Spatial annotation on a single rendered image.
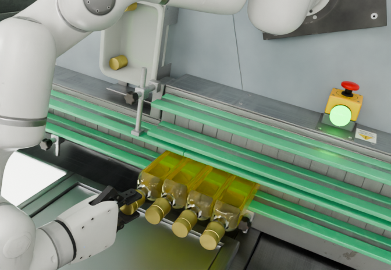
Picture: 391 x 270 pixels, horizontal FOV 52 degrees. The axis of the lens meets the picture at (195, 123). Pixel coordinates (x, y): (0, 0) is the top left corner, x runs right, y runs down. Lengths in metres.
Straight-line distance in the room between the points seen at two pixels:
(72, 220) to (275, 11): 0.47
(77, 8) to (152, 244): 0.57
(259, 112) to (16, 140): 0.56
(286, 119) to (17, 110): 0.58
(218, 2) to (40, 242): 0.45
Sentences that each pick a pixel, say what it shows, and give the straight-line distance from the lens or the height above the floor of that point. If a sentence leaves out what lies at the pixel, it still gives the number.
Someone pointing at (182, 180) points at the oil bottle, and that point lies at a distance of 0.85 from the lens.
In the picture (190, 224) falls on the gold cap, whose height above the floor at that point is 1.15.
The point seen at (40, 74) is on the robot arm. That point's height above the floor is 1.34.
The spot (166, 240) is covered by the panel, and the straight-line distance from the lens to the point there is 0.94.
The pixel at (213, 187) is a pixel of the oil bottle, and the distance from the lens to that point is 0.86.
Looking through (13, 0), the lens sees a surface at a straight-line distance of 1.78.
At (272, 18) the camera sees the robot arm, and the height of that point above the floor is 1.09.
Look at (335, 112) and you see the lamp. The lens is 0.92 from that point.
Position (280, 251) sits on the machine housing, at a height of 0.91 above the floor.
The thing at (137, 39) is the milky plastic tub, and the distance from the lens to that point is 1.14.
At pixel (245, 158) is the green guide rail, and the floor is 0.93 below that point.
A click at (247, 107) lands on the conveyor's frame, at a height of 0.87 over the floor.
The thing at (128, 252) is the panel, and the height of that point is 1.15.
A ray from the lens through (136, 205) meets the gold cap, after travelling 0.81.
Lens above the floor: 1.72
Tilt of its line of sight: 59 degrees down
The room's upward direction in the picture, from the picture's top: 130 degrees counter-clockwise
